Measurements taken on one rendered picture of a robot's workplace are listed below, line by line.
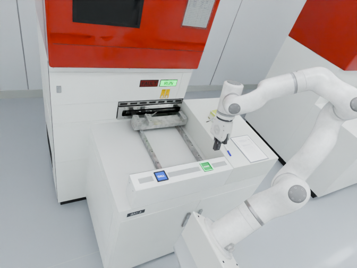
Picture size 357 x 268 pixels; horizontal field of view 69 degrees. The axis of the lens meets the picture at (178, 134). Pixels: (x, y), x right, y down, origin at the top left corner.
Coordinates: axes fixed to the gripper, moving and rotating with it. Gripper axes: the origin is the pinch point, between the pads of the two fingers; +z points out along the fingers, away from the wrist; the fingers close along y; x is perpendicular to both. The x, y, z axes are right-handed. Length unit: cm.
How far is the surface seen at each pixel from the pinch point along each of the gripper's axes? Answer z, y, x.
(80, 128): 19, -63, -51
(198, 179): 18.8, 0.5, -6.6
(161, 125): 14, -49, -5
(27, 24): -12, -209, -70
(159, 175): 14.6, -3.7, -26.6
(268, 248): 115, 2, 86
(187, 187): 23.1, -0.4, -11.4
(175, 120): 13, -51, 6
